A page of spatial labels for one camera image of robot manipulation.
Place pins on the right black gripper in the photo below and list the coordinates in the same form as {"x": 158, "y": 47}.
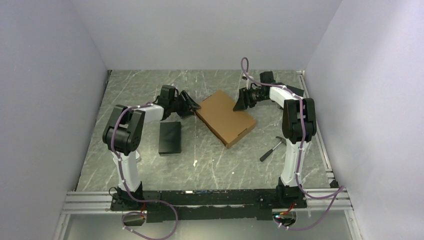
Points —
{"x": 243, "y": 100}

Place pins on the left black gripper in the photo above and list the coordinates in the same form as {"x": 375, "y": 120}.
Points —
{"x": 188, "y": 105}

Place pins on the brown cardboard box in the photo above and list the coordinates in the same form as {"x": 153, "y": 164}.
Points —
{"x": 216, "y": 112}

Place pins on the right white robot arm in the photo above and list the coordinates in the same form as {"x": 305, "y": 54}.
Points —
{"x": 298, "y": 119}

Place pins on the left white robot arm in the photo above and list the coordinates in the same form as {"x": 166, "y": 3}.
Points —
{"x": 123, "y": 134}

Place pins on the black square box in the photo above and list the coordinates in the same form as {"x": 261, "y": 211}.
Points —
{"x": 295, "y": 90}

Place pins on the black rectangular block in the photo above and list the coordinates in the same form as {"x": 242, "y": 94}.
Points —
{"x": 170, "y": 138}

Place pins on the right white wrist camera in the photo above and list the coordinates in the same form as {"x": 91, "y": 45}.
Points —
{"x": 247, "y": 80}

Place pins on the black handled claw hammer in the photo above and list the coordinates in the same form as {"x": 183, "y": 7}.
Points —
{"x": 282, "y": 141}

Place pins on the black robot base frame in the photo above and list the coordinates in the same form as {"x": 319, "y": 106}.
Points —
{"x": 168, "y": 205}

